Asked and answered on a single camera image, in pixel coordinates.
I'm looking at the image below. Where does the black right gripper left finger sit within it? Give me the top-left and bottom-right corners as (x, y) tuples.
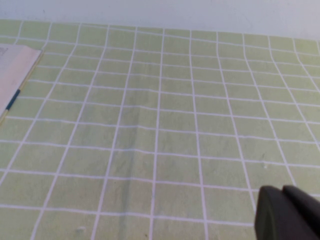
(253, 185), (301, 240)

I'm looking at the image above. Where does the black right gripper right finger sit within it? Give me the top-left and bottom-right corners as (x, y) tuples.
(283, 184), (320, 240)

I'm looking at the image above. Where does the hardcover technical book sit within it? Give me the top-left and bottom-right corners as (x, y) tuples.
(0, 44), (44, 126)

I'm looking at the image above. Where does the green white checked tablecloth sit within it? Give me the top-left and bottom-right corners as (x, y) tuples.
(0, 19), (320, 240)

